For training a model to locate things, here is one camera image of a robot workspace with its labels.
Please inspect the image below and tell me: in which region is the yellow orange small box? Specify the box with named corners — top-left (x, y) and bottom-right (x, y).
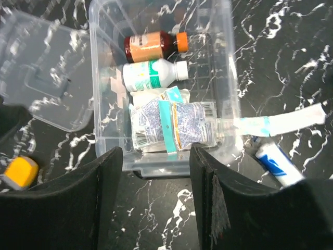
top-left (1, 156), bottom-right (39, 191)

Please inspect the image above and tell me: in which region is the white wrapped swab packet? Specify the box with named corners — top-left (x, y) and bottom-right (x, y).
top-left (268, 103), bottom-right (326, 136)

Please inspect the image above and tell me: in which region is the white bottle green label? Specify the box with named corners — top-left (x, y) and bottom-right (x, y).
top-left (122, 58), bottom-right (189, 92)

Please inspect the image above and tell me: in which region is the blue white bandage roll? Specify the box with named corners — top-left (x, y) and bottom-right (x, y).
top-left (255, 142), bottom-right (305, 188)

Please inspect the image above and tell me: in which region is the teal white ointment tube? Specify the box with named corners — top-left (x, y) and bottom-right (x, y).
top-left (217, 116), bottom-right (271, 137)

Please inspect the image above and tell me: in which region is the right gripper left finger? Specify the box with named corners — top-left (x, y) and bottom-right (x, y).
top-left (1, 147), bottom-right (123, 249)

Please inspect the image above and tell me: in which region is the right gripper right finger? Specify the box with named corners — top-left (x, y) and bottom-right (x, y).
top-left (189, 147), bottom-right (332, 249)

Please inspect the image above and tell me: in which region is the brown bottle orange cap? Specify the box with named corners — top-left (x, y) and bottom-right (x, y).
top-left (123, 31), bottom-right (188, 63)

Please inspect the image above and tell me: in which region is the blue sachet pack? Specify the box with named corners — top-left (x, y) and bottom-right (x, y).
top-left (158, 101), bottom-right (217, 154)
top-left (129, 86), bottom-right (185, 153)

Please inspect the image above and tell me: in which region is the clear plastic box lid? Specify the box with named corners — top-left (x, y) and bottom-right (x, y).
top-left (1, 10), bottom-right (93, 132)

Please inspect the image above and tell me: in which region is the white gauze packet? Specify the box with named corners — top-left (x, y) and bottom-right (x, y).
top-left (130, 88), bottom-right (190, 107)

